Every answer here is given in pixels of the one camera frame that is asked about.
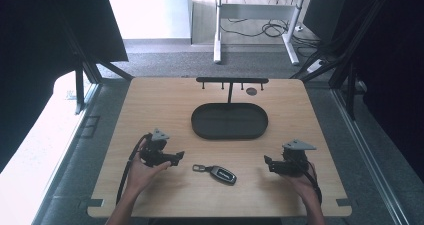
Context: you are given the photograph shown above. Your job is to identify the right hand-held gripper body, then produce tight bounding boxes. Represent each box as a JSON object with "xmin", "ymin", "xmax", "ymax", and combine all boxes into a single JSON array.
[{"xmin": 269, "ymin": 139, "xmax": 318, "ymax": 178}]

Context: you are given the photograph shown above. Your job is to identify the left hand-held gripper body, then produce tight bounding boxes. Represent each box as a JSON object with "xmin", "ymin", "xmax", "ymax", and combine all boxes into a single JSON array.
[{"xmin": 139, "ymin": 128, "xmax": 173, "ymax": 168}]

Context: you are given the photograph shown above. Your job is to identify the person's right hand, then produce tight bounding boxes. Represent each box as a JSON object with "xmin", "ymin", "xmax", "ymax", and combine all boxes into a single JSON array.
[{"xmin": 283, "ymin": 163, "xmax": 318, "ymax": 203}]

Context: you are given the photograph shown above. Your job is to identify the person's left hand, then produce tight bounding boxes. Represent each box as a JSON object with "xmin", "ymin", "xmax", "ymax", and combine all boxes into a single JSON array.
[{"xmin": 126, "ymin": 140, "xmax": 173, "ymax": 197}]

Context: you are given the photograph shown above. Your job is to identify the black key rack with tray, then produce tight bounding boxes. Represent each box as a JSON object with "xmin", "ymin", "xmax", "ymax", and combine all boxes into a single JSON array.
[{"xmin": 190, "ymin": 76, "xmax": 270, "ymax": 141}]

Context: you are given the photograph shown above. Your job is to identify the white power strip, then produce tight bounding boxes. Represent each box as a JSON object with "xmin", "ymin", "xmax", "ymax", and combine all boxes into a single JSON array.
[{"xmin": 305, "ymin": 58, "xmax": 326, "ymax": 75}]

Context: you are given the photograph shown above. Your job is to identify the dark curtain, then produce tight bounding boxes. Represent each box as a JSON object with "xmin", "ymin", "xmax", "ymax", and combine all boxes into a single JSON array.
[
  {"xmin": 0, "ymin": 0, "xmax": 129, "ymax": 173},
  {"xmin": 329, "ymin": 0, "xmax": 424, "ymax": 183}
]

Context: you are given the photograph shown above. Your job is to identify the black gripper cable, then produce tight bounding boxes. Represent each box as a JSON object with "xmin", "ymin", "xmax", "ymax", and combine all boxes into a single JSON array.
[
  {"xmin": 298, "ymin": 159, "xmax": 323, "ymax": 206},
  {"xmin": 115, "ymin": 132, "xmax": 153, "ymax": 206}
]

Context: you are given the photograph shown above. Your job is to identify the black car key with ring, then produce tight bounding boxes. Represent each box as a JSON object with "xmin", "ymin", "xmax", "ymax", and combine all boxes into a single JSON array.
[{"xmin": 192, "ymin": 163, "xmax": 238, "ymax": 186}]

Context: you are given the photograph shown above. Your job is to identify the aluminium rail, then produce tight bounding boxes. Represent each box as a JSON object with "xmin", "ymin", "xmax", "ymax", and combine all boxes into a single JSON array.
[{"xmin": 331, "ymin": 88, "xmax": 413, "ymax": 225}]

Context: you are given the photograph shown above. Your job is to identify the black metal frame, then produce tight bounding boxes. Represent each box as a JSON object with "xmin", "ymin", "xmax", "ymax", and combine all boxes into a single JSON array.
[
  {"xmin": 49, "ymin": 0, "xmax": 135, "ymax": 116},
  {"xmin": 289, "ymin": 0, "xmax": 398, "ymax": 121}
]

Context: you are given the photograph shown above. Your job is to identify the white desk frame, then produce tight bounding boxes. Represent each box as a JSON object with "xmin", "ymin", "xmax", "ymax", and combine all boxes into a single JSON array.
[{"xmin": 213, "ymin": 0, "xmax": 306, "ymax": 66}]

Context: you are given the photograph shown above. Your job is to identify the black floor cables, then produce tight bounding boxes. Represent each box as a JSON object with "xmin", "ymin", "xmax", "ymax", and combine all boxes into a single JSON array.
[{"xmin": 219, "ymin": 0, "xmax": 323, "ymax": 58}]

